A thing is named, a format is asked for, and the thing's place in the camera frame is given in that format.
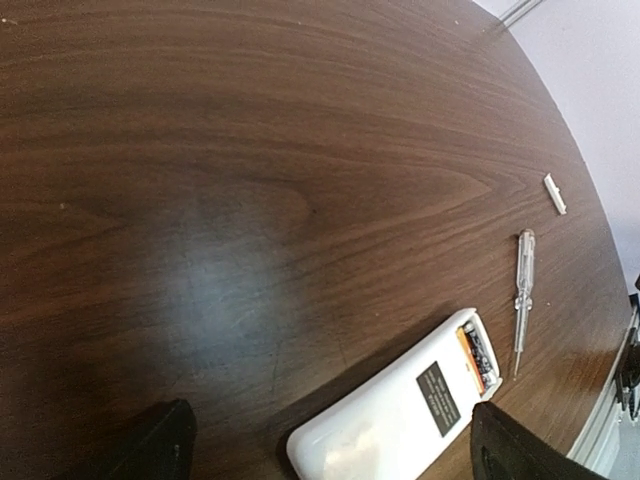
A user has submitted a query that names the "right aluminium corner post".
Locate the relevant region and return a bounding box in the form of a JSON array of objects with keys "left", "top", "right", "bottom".
[{"left": 499, "top": 0, "right": 544, "bottom": 29}]

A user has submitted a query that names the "orange black battery lower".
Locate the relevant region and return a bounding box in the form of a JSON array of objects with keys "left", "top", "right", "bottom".
[{"left": 456, "top": 327, "right": 486, "bottom": 396}]

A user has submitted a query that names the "front aluminium rail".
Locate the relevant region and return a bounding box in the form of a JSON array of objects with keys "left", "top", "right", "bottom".
[{"left": 568, "top": 294, "right": 639, "bottom": 479}]

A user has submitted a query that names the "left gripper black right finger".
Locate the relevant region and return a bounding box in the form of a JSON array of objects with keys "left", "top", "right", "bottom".
[{"left": 470, "top": 401, "right": 602, "bottom": 480}]

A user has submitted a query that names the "orange black battery upper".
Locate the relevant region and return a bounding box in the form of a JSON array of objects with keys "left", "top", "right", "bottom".
[{"left": 463, "top": 321, "right": 498, "bottom": 390}]

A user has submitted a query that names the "clear handle screwdriver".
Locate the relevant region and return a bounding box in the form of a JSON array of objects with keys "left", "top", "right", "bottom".
[{"left": 514, "top": 229, "right": 536, "bottom": 377}]

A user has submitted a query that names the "orange black battery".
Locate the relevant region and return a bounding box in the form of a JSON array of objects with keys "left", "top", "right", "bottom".
[
  {"left": 463, "top": 321, "right": 498, "bottom": 390},
  {"left": 456, "top": 327, "right": 486, "bottom": 396}
]

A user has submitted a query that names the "white battery compartment cover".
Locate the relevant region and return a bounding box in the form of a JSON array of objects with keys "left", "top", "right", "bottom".
[{"left": 543, "top": 173, "right": 567, "bottom": 215}]

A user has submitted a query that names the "white remote control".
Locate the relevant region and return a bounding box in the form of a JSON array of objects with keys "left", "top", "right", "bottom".
[{"left": 286, "top": 308, "right": 503, "bottom": 479}]

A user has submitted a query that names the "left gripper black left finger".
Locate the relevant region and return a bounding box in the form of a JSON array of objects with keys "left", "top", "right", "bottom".
[{"left": 55, "top": 399, "right": 197, "bottom": 479}]

